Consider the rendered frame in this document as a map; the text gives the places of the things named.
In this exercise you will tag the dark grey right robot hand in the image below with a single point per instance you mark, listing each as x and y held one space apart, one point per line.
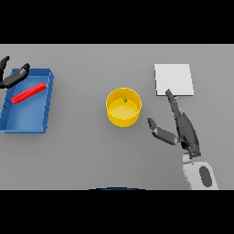
186 131

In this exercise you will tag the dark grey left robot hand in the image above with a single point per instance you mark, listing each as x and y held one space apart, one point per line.
13 77

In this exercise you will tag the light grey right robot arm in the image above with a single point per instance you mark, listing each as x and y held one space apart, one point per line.
199 175

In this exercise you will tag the red beaker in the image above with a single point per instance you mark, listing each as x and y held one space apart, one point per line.
29 93

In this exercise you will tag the pale square measuring scale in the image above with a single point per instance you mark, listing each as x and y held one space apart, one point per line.
173 79

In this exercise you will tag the yellow bowl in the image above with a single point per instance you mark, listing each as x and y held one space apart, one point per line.
123 111

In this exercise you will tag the green nut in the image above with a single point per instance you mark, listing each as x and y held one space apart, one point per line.
125 100

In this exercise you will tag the blue tray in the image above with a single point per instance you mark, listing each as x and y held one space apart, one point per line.
27 103

